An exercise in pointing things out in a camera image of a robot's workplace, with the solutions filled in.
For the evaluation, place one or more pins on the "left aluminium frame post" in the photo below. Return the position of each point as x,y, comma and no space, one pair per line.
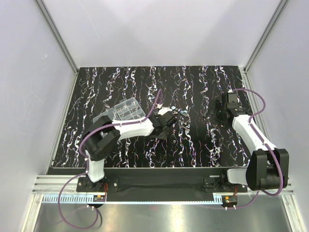
56,34

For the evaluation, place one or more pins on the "pile of screws and nuts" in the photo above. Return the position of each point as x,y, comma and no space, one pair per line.
182,117

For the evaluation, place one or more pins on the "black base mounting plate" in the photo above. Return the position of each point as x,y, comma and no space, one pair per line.
208,179

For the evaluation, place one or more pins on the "right aluminium frame post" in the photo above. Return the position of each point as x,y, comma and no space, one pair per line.
267,31

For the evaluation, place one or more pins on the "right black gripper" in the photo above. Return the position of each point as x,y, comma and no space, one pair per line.
216,110

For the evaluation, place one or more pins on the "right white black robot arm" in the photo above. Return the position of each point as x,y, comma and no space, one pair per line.
268,167

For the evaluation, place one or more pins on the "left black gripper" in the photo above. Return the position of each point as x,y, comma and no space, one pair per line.
172,118

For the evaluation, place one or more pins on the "aluminium frame post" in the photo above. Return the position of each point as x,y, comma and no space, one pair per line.
267,31
56,34

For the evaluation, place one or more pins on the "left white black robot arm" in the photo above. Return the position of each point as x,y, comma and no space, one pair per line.
101,138

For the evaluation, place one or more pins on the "clear plastic compartment box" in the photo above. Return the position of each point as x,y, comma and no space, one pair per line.
126,109

